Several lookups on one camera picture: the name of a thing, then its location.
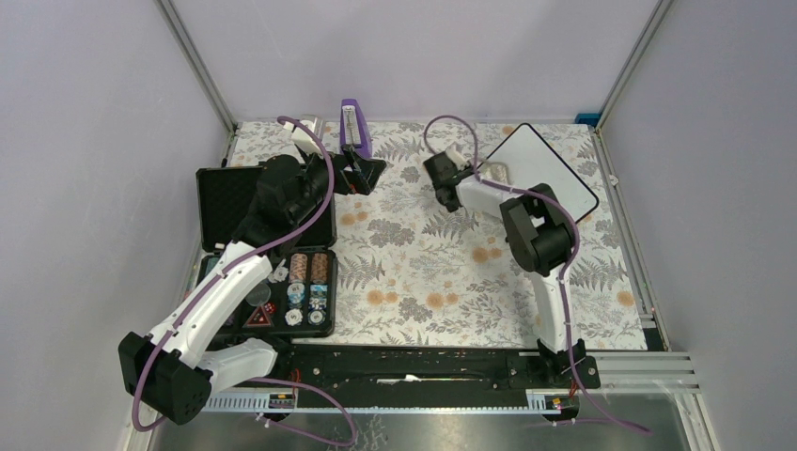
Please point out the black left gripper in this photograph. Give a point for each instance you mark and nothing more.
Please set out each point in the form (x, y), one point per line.
(365, 175)

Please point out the blue corner bracket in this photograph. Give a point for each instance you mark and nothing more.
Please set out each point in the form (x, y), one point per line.
(589, 119)

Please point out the purple metronome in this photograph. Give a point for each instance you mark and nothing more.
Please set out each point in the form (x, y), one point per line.
(354, 131)

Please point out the floral patterned table mat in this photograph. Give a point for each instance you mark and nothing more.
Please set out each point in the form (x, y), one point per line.
(412, 273)

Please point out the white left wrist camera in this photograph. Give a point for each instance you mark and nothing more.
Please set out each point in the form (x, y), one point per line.
(303, 140)

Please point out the small whiteboard black frame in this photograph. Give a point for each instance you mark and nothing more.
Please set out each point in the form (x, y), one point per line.
(532, 160)

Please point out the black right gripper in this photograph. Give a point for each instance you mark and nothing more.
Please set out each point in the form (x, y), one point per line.
(463, 170)

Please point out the red triangle dealer token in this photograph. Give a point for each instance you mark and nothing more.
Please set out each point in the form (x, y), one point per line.
(259, 318)

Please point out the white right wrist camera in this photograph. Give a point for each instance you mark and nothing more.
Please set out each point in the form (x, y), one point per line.
(456, 158)

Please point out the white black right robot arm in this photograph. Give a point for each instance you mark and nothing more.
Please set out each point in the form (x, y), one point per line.
(542, 238)

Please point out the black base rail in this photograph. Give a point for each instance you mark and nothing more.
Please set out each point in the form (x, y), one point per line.
(362, 377)

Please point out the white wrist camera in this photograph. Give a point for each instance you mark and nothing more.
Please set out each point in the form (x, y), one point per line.
(456, 158)
(303, 140)

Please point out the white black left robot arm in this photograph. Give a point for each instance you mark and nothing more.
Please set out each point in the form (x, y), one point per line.
(170, 372)

